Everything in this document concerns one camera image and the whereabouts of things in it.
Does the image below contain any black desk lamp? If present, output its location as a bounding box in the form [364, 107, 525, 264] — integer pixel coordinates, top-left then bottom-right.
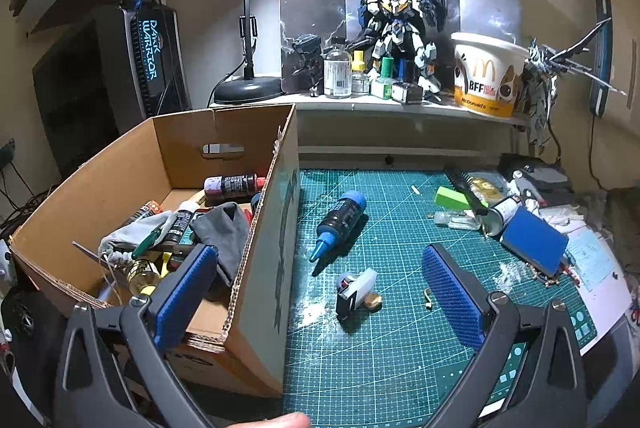
[214, 0, 293, 104]

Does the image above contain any blue black wall board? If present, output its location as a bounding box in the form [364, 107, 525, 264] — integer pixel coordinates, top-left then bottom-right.
[589, 0, 616, 116]

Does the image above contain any black toy car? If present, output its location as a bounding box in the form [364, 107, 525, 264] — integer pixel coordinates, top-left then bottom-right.
[0, 288, 37, 340]

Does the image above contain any clear glass bottle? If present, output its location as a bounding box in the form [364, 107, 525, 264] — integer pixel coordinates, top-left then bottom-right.
[324, 45, 353, 99]

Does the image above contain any black grey case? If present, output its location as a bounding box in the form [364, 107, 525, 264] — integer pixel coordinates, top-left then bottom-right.
[500, 153, 573, 193]

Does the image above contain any black brush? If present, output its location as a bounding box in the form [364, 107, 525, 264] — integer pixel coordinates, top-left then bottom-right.
[444, 163, 490, 216]

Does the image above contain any light grey glove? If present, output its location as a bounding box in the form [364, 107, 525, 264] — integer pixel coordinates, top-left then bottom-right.
[98, 213, 168, 266]

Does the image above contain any gold foil packet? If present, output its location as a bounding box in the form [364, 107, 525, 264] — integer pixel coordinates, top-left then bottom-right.
[470, 177, 505, 205]

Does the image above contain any yellow liquid bottle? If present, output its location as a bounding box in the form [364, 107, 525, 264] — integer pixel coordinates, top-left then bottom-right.
[125, 258, 163, 296]

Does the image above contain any white paper bucket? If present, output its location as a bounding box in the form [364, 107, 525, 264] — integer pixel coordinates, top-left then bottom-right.
[451, 32, 530, 119]

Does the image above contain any grey cloth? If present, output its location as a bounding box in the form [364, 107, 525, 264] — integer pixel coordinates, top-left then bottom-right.
[189, 203, 251, 286]

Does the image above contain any small dark robot model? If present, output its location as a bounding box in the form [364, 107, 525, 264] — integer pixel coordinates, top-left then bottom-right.
[292, 32, 324, 97]

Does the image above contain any white desk shelf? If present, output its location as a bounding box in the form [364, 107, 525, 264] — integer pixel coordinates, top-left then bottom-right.
[210, 88, 531, 129]

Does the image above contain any green sanding block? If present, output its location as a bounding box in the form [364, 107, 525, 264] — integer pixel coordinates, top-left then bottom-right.
[434, 186, 475, 212]

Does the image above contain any black spray can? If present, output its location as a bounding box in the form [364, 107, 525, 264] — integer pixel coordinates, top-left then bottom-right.
[122, 200, 163, 229]

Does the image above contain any white paint jar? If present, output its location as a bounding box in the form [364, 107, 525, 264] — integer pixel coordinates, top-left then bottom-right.
[482, 195, 523, 237]

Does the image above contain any thin metal blade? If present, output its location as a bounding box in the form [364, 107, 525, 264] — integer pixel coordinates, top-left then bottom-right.
[72, 240, 108, 265]

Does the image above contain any black bottle with blue cap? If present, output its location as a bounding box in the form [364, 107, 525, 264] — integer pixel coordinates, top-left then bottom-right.
[310, 190, 367, 276]

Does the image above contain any grey winged robot model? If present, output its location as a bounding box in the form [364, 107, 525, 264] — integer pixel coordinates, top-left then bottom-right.
[522, 18, 628, 159]

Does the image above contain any black bottle with red cap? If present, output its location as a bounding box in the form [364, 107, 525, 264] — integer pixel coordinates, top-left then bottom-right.
[202, 174, 267, 199]

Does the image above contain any white paper sheet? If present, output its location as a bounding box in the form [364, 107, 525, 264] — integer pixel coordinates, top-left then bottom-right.
[565, 227, 632, 351]

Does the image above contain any black bottle with white cap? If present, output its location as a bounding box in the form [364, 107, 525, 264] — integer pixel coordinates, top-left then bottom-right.
[165, 200, 203, 249]

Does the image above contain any clear glass vial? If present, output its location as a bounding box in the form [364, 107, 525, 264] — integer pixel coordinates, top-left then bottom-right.
[434, 210, 483, 231]

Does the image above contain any blue sanding sponge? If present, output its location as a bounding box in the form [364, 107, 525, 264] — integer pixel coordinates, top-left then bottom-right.
[500, 207, 570, 279]

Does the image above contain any person's left hand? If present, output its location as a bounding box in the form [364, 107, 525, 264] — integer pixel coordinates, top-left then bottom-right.
[239, 412, 312, 428]

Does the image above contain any small black white device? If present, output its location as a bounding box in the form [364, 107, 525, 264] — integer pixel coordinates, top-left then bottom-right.
[336, 269, 377, 319]

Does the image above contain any black box with white label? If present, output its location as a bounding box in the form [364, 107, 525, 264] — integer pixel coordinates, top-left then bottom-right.
[392, 80, 425, 104]

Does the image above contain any crumpled white tissue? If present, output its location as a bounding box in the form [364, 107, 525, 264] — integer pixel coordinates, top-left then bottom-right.
[520, 193, 587, 229]

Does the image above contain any brown cardboard box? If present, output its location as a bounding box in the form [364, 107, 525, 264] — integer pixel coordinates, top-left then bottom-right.
[10, 104, 301, 399]

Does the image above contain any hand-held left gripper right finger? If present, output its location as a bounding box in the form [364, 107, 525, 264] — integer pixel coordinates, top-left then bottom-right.
[421, 243, 587, 428]

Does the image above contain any green cutting mat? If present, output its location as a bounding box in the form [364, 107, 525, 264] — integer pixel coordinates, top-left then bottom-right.
[282, 168, 632, 428]

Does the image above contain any yellow capped bottle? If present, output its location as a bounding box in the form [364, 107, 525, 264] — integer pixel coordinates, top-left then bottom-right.
[351, 50, 372, 97]

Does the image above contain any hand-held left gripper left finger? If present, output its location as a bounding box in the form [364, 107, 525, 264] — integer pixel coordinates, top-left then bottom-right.
[54, 244, 219, 428]

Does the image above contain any green handled tool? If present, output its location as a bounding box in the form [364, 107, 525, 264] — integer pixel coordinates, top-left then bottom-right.
[132, 213, 176, 259]

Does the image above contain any green capped bottle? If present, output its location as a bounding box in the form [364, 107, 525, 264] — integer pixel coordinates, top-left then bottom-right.
[371, 56, 399, 101]

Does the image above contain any large white blue robot model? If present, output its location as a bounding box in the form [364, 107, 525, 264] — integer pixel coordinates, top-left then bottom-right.
[350, 0, 449, 103]

